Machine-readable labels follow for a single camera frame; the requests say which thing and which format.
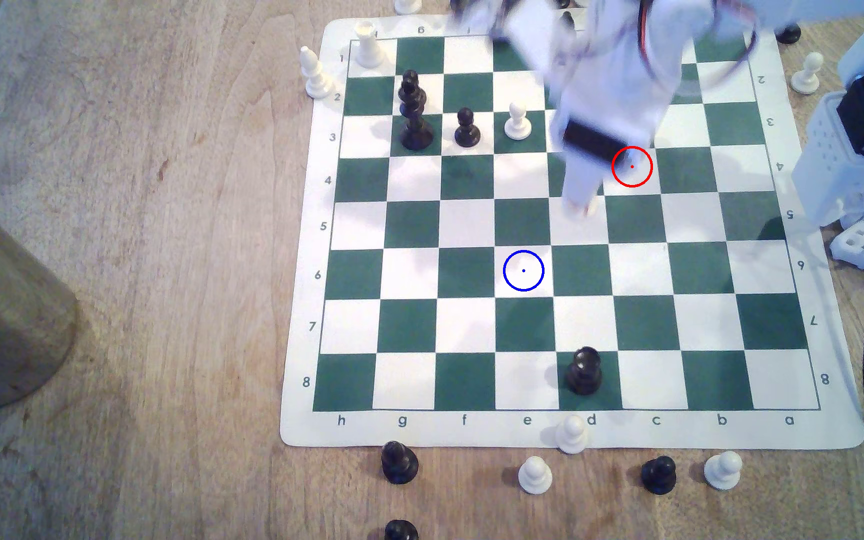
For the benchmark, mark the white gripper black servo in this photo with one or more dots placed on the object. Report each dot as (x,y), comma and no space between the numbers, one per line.
(593,141)

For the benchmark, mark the white pawn chess piece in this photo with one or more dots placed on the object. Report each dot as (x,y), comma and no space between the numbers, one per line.
(571,435)
(807,73)
(723,471)
(535,476)
(517,124)

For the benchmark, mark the black pawn chess piece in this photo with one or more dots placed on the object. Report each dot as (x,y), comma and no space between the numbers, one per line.
(467,129)
(400,463)
(789,34)
(658,476)
(400,531)

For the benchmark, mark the black queen chess piece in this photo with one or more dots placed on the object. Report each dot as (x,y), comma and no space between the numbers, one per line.
(415,112)

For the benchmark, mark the green white chess mat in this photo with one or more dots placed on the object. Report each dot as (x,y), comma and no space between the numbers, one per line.
(417,322)

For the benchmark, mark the white rook chess piece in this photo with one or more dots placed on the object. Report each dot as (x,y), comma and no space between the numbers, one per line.
(368,49)

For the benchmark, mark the white bishop chess piece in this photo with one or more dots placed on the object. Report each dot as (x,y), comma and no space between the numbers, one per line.
(317,75)

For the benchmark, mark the black pawn bottom row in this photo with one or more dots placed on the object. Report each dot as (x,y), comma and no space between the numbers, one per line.
(583,373)

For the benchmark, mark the wooden cylinder block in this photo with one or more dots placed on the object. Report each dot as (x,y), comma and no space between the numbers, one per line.
(4,315)

